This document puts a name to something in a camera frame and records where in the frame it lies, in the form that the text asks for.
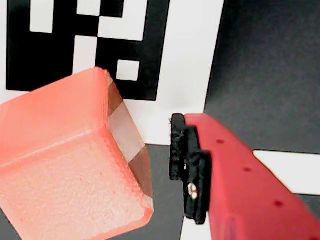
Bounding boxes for black white marker checkerboard mat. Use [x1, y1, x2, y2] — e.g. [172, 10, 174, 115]
[0, 0, 320, 240]

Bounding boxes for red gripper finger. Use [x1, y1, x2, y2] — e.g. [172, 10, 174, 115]
[169, 112, 320, 240]

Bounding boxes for orange cube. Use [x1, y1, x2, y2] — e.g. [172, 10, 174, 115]
[0, 66, 155, 240]

